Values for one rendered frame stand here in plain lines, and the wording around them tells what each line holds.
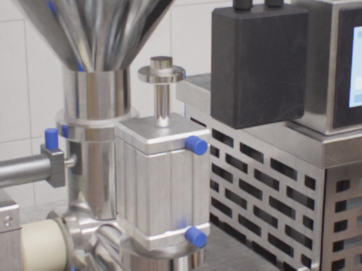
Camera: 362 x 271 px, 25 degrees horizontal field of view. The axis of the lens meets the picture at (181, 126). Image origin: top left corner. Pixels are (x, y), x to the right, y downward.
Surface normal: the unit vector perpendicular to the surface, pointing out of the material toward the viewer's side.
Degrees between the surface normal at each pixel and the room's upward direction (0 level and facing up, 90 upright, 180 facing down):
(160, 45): 90
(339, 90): 90
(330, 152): 90
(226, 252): 0
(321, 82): 90
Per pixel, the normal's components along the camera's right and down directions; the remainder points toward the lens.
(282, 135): -0.87, 0.15
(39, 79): 0.49, 0.26
